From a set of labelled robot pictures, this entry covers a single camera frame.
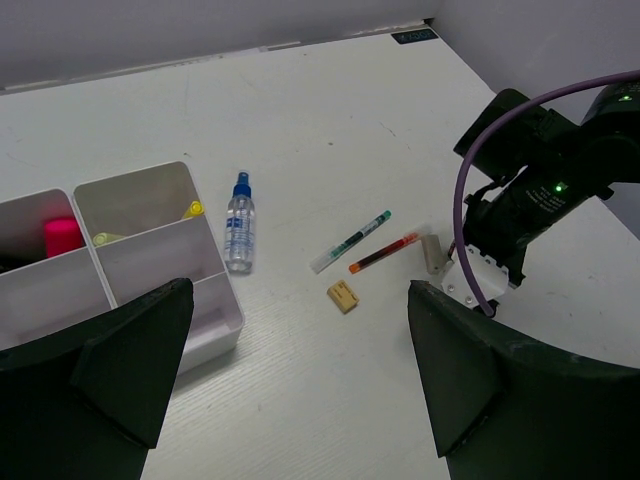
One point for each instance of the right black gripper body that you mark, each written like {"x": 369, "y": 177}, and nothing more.
{"x": 533, "y": 202}

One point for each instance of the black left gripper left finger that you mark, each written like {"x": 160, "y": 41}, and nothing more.
{"x": 89, "y": 401}

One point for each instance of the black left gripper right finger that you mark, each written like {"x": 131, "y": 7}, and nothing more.
{"x": 503, "y": 405}

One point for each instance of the white eraser block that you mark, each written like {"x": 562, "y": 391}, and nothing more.
{"x": 435, "y": 258}

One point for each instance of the pale yellow pen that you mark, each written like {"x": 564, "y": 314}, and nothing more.
{"x": 104, "y": 238}

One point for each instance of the pink cap black highlighter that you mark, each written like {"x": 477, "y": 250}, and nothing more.
{"x": 62, "y": 235}

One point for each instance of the tan eraser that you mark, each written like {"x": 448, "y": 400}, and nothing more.
{"x": 343, "y": 296}

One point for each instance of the white marker yellow cap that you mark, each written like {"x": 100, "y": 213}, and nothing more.
{"x": 195, "y": 209}

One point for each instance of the green cap black highlighter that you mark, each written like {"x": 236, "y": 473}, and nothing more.
{"x": 9, "y": 263}

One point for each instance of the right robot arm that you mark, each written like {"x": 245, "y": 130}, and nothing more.
{"x": 515, "y": 133}

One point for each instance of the left white divided organizer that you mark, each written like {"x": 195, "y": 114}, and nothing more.
{"x": 49, "y": 294}

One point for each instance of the white divided organizer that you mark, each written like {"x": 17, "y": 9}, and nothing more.
{"x": 49, "y": 294}
{"x": 146, "y": 206}

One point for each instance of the red pen orange cap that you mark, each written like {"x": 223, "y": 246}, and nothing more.
{"x": 384, "y": 252}

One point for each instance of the right white divided organizer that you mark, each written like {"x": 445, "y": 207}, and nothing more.
{"x": 146, "y": 206}

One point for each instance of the green gel pen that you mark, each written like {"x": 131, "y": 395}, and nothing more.
{"x": 335, "y": 252}

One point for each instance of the dark corner label right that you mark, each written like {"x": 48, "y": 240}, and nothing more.
{"x": 414, "y": 36}

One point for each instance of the blue cap spray bottle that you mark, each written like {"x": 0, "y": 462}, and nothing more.
{"x": 239, "y": 244}

